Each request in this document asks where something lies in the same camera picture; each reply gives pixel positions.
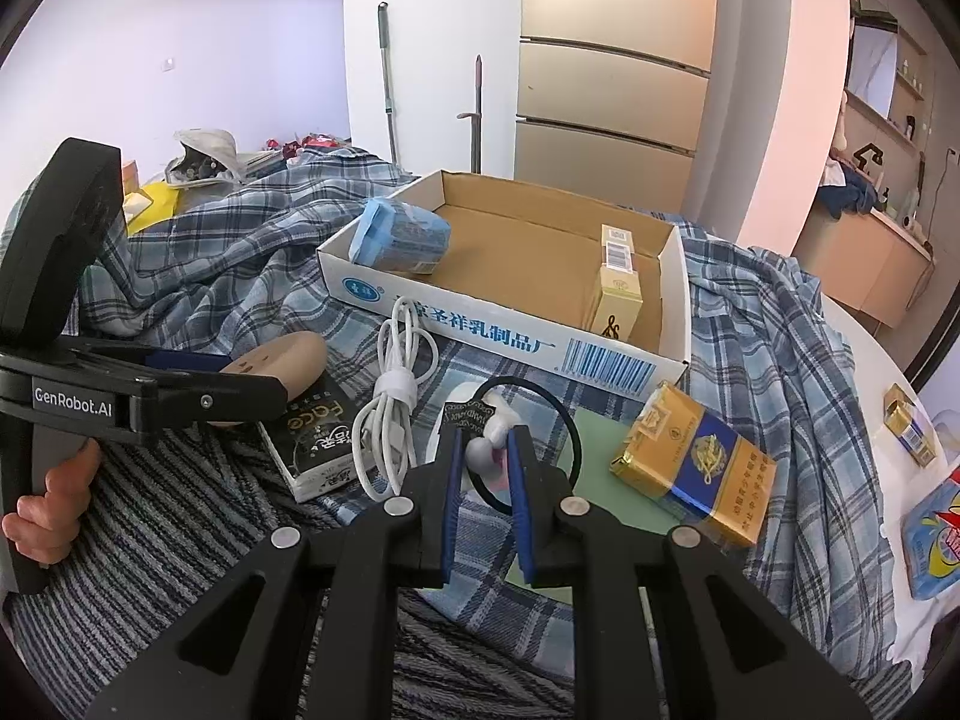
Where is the small white plush toy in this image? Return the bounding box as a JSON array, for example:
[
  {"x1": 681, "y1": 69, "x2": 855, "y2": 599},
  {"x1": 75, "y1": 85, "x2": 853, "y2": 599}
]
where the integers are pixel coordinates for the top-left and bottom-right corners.
[{"x1": 466, "y1": 392, "x2": 523, "y2": 483}]

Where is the tan round face plush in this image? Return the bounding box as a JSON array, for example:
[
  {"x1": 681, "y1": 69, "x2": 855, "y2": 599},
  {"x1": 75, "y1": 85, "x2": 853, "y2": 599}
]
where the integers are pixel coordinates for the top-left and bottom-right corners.
[{"x1": 205, "y1": 330, "x2": 327, "y2": 427}]

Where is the person's left hand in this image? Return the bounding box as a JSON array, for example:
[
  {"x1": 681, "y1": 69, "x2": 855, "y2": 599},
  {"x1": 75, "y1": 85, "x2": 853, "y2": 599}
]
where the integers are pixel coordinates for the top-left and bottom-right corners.
[{"x1": 2, "y1": 439, "x2": 101, "y2": 566}]

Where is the black hair band loop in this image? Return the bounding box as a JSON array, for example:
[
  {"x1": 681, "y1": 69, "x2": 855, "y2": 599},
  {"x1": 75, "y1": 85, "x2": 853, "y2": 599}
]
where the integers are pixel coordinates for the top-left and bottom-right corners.
[{"x1": 438, "y1": 376, "x2": 583, "y2": 515}]

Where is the green notepad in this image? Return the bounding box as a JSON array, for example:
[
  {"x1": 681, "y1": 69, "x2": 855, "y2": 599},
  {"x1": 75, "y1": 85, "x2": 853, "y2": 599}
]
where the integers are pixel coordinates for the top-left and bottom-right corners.
[{"x1": 506, "y1": 406, "x2": 682, "y2": 606}]

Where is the grey striped cloth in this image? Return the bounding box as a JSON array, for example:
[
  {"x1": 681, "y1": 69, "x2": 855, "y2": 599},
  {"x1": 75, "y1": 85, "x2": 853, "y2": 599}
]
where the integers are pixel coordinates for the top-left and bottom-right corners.
[{"x1": 7, "y1": 416, "x2": 913, "y2": 718}]

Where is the black white small box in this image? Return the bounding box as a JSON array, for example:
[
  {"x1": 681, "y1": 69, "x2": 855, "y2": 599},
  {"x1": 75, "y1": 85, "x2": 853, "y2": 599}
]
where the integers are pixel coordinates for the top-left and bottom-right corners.
[{"x1": 257, "y1": 374, "x2": 356, "y2": 504}]

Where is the gold blue cigarette pack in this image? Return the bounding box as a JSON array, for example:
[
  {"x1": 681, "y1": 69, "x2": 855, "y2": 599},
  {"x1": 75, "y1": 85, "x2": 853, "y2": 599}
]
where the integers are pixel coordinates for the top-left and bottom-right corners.
[{"x1": 608, "y1": 382, "x2": 776, "y2": 548}]

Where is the yellow bag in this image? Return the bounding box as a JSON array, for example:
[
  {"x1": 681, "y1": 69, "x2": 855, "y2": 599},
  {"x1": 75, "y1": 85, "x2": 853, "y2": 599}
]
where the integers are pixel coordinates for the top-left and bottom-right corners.
[{"x1": 124, "y1": 182, "x2": 181, "y2": 236}]

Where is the pale yellow small carton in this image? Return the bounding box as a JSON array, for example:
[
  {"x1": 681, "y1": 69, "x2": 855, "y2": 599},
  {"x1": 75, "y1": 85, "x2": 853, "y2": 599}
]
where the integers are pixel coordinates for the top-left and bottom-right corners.
[{"x1": 583, "y1": 224, "x2": 643, "y2": 341}]

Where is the white cardboard tray box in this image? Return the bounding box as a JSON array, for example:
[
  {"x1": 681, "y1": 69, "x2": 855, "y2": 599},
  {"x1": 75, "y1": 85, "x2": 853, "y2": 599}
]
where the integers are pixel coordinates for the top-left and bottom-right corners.
[{"x1": 317, "y1": 171, "x2": 692, "y2": 401}]

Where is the blue plaid shirt cloth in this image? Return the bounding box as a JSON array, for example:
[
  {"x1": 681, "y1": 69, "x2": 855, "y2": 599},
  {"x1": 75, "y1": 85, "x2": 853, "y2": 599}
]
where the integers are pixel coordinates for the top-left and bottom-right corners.
[{"x1": 0, "y1": 145, "x2": 898, "y2": 680}]

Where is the red items pile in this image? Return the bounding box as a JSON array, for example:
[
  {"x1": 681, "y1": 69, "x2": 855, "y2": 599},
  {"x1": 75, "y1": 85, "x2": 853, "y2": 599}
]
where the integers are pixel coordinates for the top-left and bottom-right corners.
[{"x1": 265, "y1": 133, "x2": 350, "y2": 160}]

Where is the blue tissue pack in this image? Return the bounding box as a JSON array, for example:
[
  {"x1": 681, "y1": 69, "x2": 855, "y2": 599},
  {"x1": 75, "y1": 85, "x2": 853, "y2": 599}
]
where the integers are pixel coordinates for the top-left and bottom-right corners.
[{"x1": 348, "y1": 197, "x2": 452, "y2": 275}]

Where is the small gold box on table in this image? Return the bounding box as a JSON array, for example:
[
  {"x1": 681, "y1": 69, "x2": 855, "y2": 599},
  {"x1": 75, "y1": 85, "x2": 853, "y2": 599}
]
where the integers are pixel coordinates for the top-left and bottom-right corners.
[{"x1": 884, "y1": 383, "x2": 937, "y2": 468}]

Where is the beige bathroom vanity cabinet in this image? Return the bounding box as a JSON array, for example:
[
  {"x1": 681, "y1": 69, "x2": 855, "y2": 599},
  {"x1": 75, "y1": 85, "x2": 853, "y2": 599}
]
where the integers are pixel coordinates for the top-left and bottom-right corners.
[{"x1": 794, "y1": 203, "x2": 934, "y2": 328}]

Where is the blue snack packet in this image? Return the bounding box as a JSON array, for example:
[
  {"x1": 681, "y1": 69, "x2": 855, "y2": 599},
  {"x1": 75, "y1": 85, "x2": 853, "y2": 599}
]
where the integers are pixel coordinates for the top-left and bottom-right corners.
[{"x1": 901, "y1": 470, "x2": 960, "y2": 600}]

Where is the dark blue clothing pile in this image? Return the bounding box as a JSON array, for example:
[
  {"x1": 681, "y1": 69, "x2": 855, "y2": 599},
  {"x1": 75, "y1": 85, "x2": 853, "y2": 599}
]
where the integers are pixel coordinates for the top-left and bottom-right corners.
[{"x1": 815, "y1": 172, "x2": 878, "y2": 221}]

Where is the gold three-door refrigerator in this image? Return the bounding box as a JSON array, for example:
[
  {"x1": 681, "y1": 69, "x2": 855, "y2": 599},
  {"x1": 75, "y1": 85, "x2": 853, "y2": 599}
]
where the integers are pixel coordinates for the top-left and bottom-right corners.
[{"x1": 514, "y1": 0, "x2": 716, "y2": 213}]

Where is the bathroom mirror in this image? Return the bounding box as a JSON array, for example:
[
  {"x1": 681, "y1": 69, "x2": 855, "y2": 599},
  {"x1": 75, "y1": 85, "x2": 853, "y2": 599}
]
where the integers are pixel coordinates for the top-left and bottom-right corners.
[{"x1": 846, "y1": 10, "x2": 898, "y2": 117}]

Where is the white coiled cable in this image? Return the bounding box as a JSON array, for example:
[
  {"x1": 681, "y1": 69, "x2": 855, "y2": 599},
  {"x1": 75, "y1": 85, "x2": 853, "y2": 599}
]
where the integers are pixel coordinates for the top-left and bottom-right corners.
[{"x1": 350, "y1": 296, "x2": 445, "y2": 503}]

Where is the grey green mop handle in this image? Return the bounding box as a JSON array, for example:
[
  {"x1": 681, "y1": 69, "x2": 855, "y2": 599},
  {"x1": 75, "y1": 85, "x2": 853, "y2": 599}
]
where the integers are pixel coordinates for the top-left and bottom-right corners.
[{"x1": 376, "y1": 2, "x2": 400, "y2": 166}]

